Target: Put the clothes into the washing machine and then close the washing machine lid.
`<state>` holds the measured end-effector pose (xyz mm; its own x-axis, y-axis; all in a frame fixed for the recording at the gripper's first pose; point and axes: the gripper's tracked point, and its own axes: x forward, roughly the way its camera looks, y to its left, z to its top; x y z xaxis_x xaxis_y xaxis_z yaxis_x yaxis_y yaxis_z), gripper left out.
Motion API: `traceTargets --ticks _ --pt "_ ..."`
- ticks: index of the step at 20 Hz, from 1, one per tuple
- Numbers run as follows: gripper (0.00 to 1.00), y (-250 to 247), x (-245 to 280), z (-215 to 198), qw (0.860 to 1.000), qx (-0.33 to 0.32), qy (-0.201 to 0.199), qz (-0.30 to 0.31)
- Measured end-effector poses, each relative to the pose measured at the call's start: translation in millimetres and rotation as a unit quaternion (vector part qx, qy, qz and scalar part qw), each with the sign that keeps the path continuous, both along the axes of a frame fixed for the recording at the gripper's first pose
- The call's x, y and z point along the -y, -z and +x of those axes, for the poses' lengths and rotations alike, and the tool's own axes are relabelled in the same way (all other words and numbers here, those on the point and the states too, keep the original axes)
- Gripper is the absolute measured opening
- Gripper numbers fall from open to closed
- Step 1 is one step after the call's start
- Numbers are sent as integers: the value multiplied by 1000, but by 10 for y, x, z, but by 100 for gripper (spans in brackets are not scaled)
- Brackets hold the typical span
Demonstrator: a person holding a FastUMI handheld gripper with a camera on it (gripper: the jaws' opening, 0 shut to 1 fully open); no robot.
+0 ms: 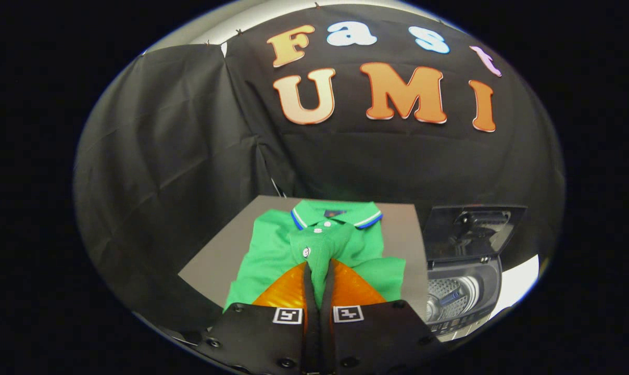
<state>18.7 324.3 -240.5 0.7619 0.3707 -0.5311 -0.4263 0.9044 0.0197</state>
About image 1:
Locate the row of black cloth clips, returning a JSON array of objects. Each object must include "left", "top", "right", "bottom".
[{"left": 204, "top": 3, "right": 320, "bottom": 46}]

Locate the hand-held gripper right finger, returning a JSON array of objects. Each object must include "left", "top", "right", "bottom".
[{"left": 320, "top": 259, "right": 445, "bottom": 375}]

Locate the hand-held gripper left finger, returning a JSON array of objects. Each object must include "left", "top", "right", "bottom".
[{"left": 197, "top": 260, "right": 320, "bottom": 375}]

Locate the white flat board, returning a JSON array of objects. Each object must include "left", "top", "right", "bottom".
[{"left": 489, "top": 254, "right": 540, "bottom": 321}]

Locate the grey box table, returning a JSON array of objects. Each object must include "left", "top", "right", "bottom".
[{"left": 178, "top": 195, "right": 430, "bottom": 321}]

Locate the grey top-loading washing machine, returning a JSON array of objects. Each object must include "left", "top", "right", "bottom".
[{"left": 424, "top": 254, "right": 504, "bottom": 340}]

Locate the green polo shirt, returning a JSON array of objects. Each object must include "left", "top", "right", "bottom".
[{"left": 223, "top": 199, "right": 406, "bottom": 313}]

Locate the dark transparent washing machine lid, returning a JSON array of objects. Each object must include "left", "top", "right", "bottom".
[{"left": 422, "top": 205, "right": 527, "bottom": 262}]

